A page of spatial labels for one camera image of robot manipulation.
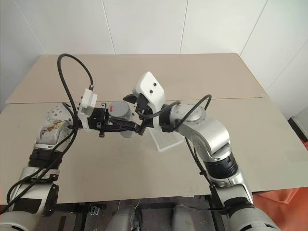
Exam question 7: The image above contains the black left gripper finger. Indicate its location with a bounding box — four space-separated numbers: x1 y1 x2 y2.
105 117 137 128
103 127 138 135

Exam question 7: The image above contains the metal table bracket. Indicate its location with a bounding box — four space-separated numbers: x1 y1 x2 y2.
88 203 107 216

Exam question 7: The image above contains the orange plastic sheet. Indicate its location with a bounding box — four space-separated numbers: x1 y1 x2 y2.
252 141 308 231

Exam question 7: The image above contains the black table frame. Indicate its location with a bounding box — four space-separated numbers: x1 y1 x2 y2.
55 194 228 231

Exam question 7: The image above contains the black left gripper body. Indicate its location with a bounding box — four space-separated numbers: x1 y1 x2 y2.
87 103 109 138

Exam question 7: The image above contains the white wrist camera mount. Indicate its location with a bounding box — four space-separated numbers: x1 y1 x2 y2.
133 71 166 131
77 88 99 132

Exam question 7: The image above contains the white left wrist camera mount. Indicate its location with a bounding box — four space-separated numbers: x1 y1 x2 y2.
77 88 99 132

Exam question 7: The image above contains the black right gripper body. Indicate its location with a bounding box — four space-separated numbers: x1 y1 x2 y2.
134 94 155 128

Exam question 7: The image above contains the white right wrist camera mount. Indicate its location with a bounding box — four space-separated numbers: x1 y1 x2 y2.
133 71 166 131

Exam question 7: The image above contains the grey cylindrical cup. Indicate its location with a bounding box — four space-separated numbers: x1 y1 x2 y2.
107 100 133 120

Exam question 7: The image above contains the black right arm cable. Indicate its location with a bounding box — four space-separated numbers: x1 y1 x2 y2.
135 94 228 215

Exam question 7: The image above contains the white plastic box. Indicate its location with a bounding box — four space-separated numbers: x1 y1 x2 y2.
148 127 182 153

